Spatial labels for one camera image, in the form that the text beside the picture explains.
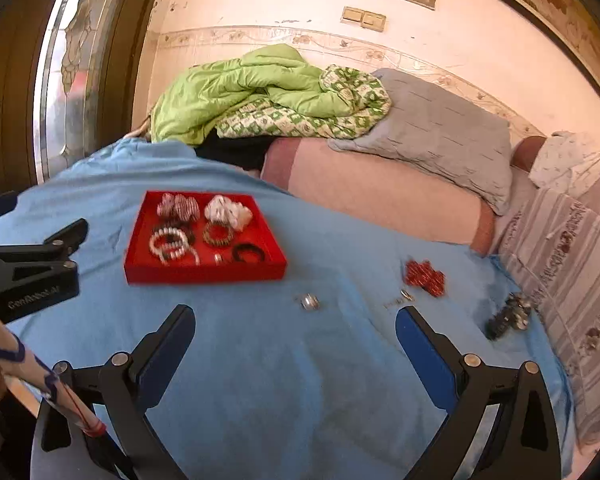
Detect small metal earrings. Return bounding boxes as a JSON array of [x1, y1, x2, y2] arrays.
[[384, 289, 417, 310]]

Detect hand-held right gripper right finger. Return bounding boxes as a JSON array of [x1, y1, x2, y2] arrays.
[[396, 306, 561, 480]]

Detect dark beaded bracelet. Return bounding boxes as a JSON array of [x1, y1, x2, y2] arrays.
[[484, 293, 535, 342]]

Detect white cherry print scrunchie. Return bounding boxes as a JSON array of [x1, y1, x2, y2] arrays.
[[204, 195, 254, 232]]

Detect leopard print scrunchie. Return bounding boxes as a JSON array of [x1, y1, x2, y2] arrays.
[[202, 222, 237, 248]]

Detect black cloth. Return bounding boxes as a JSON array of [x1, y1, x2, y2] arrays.
[[195, 129, 277, 172]]

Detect pink blanket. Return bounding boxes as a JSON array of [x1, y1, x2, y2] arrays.
[[260, 137, 497, 259]]

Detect wooden window frame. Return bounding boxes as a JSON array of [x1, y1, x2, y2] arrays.
[[0, 0, 173, 198]]

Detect dark framed picture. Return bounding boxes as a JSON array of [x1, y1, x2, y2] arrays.
[[440, 0, 600, 128]]

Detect white wrapped cable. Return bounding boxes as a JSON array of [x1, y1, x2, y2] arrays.
[[0, 296, 137, 480]]

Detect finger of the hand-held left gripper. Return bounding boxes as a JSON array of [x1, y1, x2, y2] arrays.
[[0, 218, 89, 263]]

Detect stained glass window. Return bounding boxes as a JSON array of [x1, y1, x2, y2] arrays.
[[32, 0, 112, 185]]

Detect red beaded hair accessory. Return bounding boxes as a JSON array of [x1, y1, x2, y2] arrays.
[[404, 259, 447, 297]]

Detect red tray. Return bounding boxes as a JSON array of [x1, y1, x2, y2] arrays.
[[124, 190, 288, 286]]

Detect striped grey pillow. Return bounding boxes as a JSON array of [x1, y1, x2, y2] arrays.
[[497, 187, 600, 447]]

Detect red plaid scrunchie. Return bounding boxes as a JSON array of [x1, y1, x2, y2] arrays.
[[156, 192, 201, 222]]

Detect black bracelet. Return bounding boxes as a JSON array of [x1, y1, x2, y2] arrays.
[[231, 242, 267, 265]]

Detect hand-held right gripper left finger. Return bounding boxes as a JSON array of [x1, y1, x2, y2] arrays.
[[36, 304, 197, 480]]

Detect beige wall switches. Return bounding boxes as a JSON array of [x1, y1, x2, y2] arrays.
[[341, 6, 387, 34]]

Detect green quilt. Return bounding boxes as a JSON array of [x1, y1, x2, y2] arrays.
[[150, 44, 393, 147]]

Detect blue bed sheet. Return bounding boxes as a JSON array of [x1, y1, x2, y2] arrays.
[[0, 139, 577, 480]]

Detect white floral cloth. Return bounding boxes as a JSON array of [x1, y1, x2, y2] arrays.
[[529, 131, 600, 199]]

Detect white pearl bracelet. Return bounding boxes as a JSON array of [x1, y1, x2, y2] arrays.
[[166, 241, 202, 267], [149, 227, 190, 262]]

